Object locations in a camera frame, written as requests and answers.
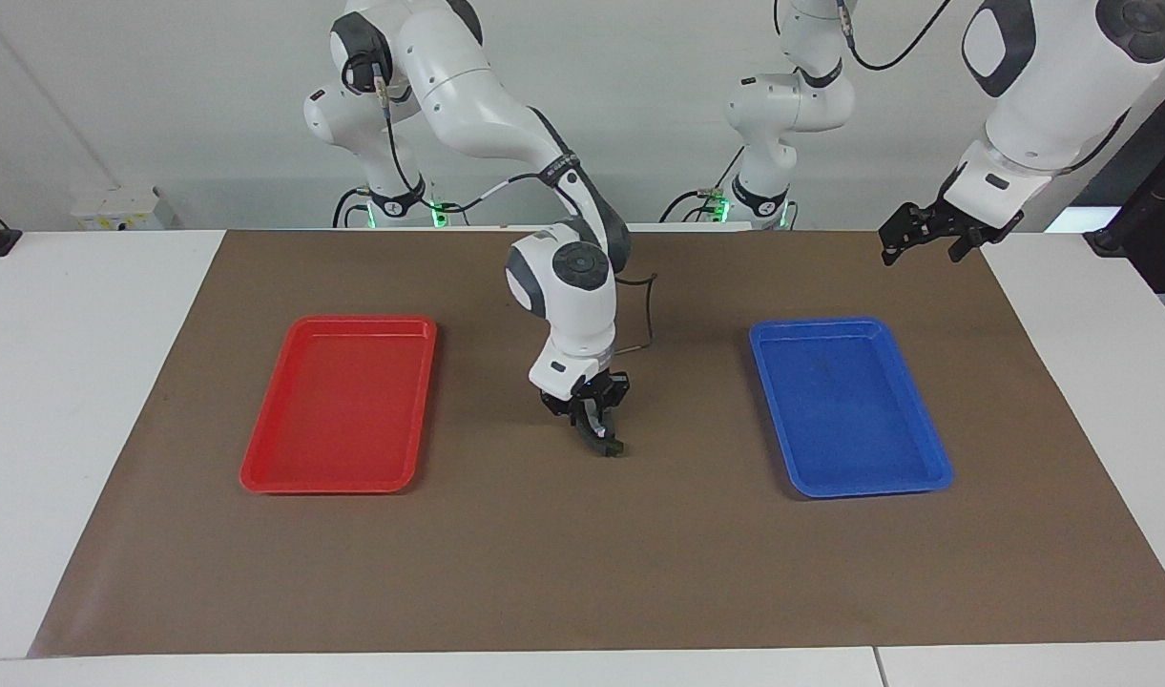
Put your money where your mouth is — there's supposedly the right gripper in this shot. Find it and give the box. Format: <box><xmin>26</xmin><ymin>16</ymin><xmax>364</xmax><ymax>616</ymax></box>
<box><xmin>541</xmin><ymin>371</ymin><xmax>632</xmax><ymax>458</ymax></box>

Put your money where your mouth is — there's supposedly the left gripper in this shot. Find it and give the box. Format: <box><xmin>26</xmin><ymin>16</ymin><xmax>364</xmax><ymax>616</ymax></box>
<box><xmin>879</xmin><ymin>196</ymin><xmax>1024</xmax><ymax>266</ymax></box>

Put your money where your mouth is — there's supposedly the blue plastic tray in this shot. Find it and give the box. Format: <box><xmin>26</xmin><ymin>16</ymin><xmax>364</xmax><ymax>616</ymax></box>
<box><xmin>749</xmin><ymin>317</ymin><xmax>954</xmax><ymax>499</ymax></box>

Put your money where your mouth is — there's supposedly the red plastic tray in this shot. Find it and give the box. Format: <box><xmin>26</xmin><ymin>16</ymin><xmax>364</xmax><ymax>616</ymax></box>
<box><xmin>239</xmin><ymin>315</ymin><xmax>439</xmax><ymax>494</ymax></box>

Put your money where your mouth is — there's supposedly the white wall socket box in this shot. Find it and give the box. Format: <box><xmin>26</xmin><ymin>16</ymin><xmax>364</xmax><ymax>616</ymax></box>
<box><xmin>71</xmin><ymin>185</ymin><xmax>177</xmax><ymax>231</ymax></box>

